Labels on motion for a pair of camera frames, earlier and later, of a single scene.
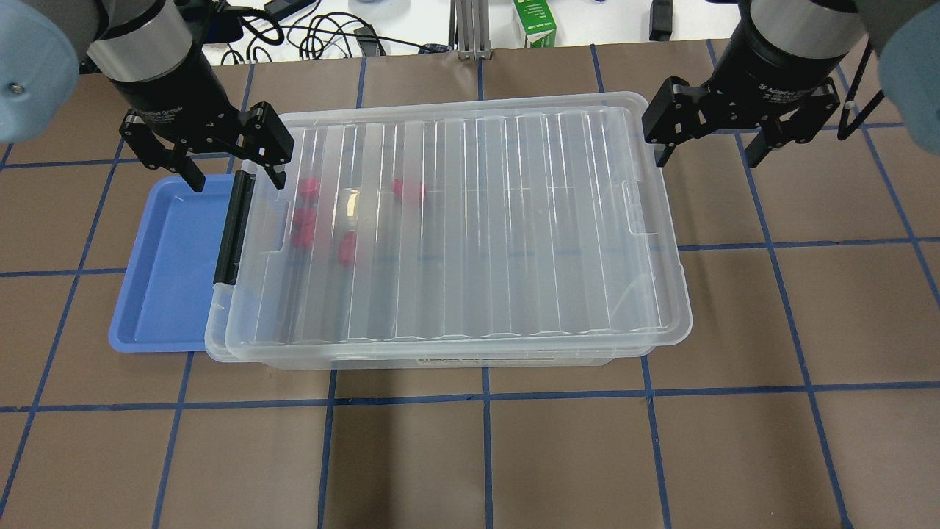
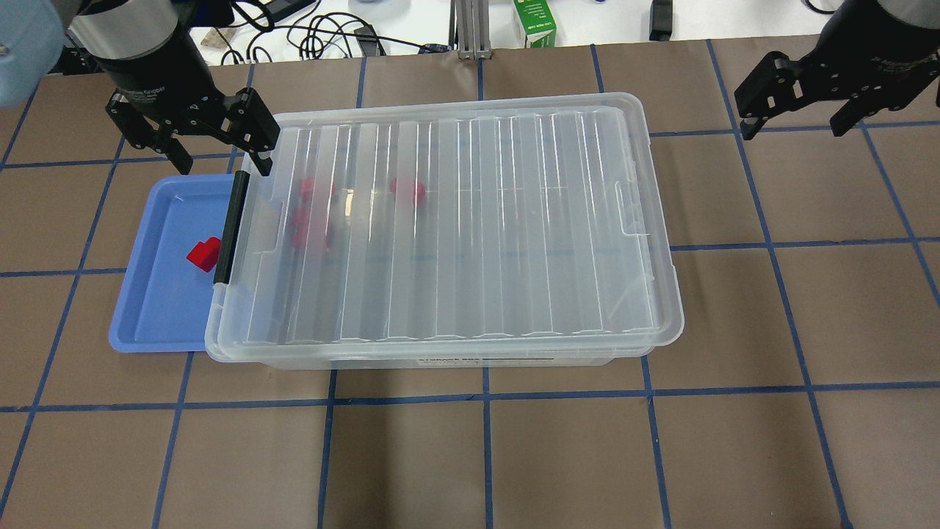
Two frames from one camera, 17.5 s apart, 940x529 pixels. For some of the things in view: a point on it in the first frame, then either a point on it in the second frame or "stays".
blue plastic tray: x=162 y=303 stays
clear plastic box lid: x=516 y=223 stays
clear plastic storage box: x=523 y=233 stays
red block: x=347 y=250 -> x=205 y=254
